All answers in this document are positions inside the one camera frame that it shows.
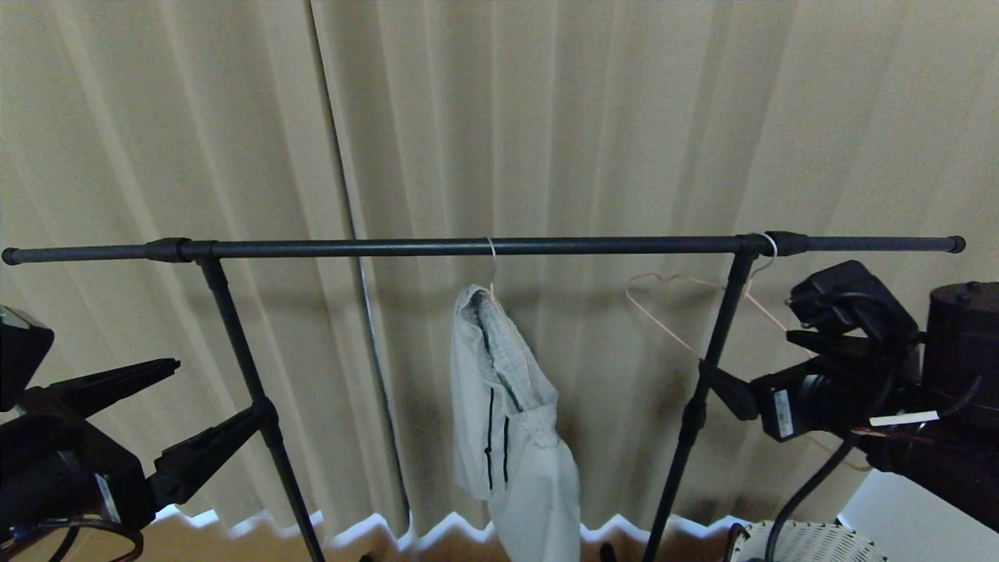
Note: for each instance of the beige curtain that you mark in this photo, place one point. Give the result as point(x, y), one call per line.
point(585, 117)

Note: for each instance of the pale grey shorts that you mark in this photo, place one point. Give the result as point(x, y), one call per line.
point(523, 484)

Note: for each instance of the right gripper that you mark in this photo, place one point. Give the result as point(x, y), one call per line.
point(827, 402)

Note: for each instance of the black clothes rack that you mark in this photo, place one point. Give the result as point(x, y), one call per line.
point(468, 247)

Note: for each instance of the pink clothes hanger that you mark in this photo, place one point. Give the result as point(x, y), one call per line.
point(659, 324)
point(493, 265)

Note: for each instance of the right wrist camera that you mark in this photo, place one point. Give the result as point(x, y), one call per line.
point(843, 293)

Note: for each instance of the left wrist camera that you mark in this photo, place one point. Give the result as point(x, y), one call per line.
point(19, 351)

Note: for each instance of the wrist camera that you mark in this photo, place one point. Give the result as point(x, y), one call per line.
point(843, 293)
point(19, 351)

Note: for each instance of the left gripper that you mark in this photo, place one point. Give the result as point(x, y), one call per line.
point(62, 468)

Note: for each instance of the white laundry basket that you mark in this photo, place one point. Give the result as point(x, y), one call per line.
point(812, 542)

